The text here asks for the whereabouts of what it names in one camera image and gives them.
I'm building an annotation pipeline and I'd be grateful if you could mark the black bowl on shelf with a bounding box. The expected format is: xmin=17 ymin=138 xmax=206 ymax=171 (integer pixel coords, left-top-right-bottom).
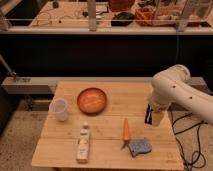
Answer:
xmin=111 ymin=12 xmax=135 ymax=26

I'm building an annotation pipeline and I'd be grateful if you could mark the clear plastic cup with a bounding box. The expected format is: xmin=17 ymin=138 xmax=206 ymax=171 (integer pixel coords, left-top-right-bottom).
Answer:
xmin=49 ymin=98 xmax=68 ymax=121

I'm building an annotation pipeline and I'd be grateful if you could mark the black rectangular object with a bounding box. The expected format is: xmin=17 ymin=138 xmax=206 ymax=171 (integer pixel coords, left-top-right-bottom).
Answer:
xmin=144 ymin=104 xmax=153 ymax=125

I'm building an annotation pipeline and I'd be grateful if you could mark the orange ceramic bowl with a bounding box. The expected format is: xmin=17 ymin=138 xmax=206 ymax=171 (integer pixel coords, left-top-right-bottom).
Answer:
xmin=77 ymin=87 xmax=107 ymax=115

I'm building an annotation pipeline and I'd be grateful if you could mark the black power cable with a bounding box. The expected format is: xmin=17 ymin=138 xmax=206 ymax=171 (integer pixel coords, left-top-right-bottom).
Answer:
xmin=171 ymin=110 xmax=209 ymax=171

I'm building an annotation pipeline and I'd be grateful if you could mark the metal clamp bracket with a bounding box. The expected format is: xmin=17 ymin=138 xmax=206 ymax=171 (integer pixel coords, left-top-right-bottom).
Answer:
xmin=9 ymin=71 xmax=31 ymax=83

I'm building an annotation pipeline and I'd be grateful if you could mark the orange crate on shelf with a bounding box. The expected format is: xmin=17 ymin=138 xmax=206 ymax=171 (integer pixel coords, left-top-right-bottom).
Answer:
xmin=135 ymin=8 xmax=174 ymax=26

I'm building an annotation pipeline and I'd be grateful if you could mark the blue sponge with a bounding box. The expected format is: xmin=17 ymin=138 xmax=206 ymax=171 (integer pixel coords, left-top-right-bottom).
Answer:
xmin=128 ymin=138 xmax=152 ymax=157

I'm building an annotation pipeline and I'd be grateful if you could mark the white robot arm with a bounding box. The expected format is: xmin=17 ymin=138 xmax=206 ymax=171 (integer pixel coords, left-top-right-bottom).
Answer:
xmin=148 ymin=64 xmax=213 ymax=125

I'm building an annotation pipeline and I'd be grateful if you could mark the aluminium frame post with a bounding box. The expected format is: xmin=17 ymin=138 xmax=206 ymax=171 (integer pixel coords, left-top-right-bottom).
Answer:
xmin=87 ymin=0 xmax=97 ymax=31

